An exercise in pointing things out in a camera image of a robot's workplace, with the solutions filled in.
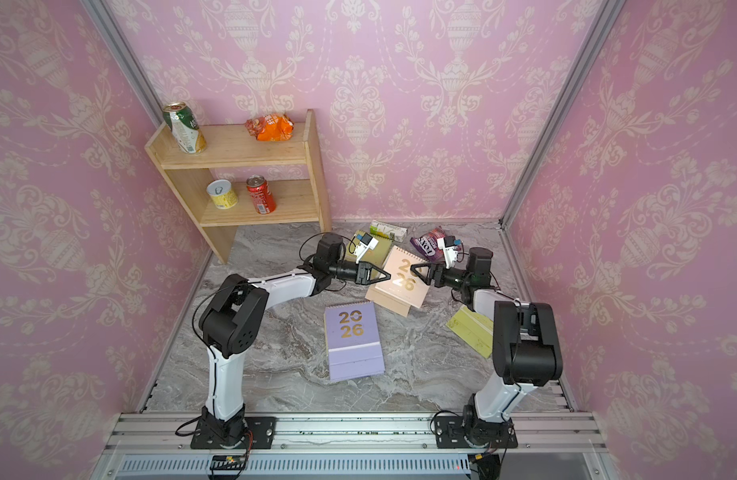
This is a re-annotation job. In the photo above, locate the green calendar back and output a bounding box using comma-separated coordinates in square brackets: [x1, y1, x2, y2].
[344, 229, 393, 267]

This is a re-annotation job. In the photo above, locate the purple snack bag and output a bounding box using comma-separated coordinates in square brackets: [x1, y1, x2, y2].
[411, 226, 449, 263]

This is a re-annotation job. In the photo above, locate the green calendar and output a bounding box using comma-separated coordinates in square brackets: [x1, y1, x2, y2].
[446, 305, 494, 359]
[344, 229, 393, 267]

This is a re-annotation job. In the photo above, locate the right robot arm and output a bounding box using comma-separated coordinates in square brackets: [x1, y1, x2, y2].
[410, 247, 563, 447]

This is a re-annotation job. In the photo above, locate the black electronics box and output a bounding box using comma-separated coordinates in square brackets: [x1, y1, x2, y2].
[208, 455, 248, 479]

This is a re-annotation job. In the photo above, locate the yellow tin can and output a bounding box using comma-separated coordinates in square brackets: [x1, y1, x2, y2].
[206, 179, 238, 210]

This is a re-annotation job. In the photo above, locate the purple calendar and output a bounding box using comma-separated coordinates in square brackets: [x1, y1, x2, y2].
[324, 301, 386, 382]

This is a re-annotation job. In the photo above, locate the red soda can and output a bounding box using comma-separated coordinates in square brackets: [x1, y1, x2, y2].
[246, 175, 276, 215]

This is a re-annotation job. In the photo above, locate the orange snack bag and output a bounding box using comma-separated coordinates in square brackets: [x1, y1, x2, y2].
[244, 114, 294, 142]

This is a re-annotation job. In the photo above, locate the aluminium mounting rail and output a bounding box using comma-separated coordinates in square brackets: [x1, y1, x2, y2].
[92, 412, 618, 479]

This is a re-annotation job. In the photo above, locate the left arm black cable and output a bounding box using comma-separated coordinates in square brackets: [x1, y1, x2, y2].
[297, 232, 328, 265]

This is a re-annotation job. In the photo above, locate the pink calendar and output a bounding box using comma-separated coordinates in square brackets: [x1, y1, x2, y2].
[366, 246, 430, 317]

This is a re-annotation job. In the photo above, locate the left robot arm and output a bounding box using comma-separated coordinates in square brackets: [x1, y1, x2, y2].
[194, 232, 392, 449]

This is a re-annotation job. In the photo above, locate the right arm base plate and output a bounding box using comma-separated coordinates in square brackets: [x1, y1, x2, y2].
[431, 415, 519, 450]

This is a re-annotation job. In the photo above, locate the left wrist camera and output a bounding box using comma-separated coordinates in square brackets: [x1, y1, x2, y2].
[352, 233, 379, 263]

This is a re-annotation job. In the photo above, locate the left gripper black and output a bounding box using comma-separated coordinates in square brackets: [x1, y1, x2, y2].
[328, 261, 391, 287]

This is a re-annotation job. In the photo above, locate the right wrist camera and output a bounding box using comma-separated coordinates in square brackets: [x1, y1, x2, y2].
[437, 235, 465, 268]

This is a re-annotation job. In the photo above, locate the green and white can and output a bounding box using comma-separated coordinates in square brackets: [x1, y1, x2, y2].
[162, 102, 206, 154]

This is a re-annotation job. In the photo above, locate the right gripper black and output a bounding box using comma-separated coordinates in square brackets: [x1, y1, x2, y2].
[413, 260, 474, 293]

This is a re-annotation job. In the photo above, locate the green juice carton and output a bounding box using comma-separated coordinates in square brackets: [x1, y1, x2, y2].
[370, 220, 408, 242]

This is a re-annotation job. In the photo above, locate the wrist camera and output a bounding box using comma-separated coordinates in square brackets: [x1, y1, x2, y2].
[437, 235, 465, 268]
[352, 233, 379, 263]

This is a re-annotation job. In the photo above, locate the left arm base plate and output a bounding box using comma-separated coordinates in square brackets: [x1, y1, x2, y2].
[190, 415, 276, 450]

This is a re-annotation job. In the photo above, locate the wooden two-tier shelf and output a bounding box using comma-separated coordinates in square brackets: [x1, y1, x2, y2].
[144, 109, 332, 263]

